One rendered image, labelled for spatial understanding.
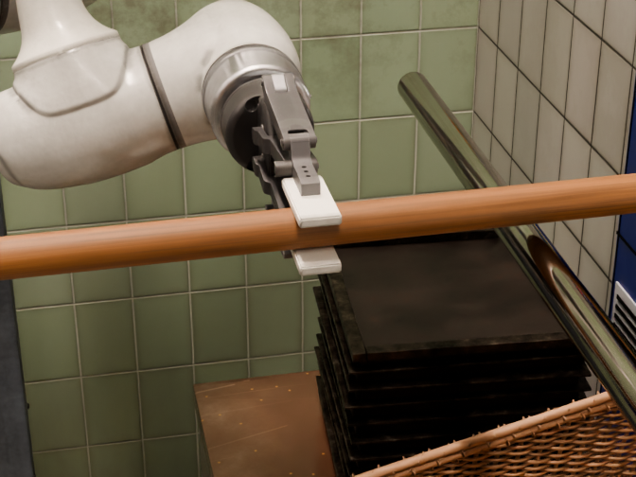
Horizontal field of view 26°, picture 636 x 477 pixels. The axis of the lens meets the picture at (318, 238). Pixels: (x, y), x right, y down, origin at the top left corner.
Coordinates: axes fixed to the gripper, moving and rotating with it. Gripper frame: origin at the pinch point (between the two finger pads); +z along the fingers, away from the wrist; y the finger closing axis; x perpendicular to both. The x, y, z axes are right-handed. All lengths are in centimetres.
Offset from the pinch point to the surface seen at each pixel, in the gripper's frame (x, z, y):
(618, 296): -50, -51, 41
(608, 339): -16.5, 15.8, 2.2
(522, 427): -28, -27, 41
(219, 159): -9, -122, 50
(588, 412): -36, -26, 40
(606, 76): -53, -69, 19
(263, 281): -16, -122, 75
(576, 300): -16.4, 10.5, 2.3
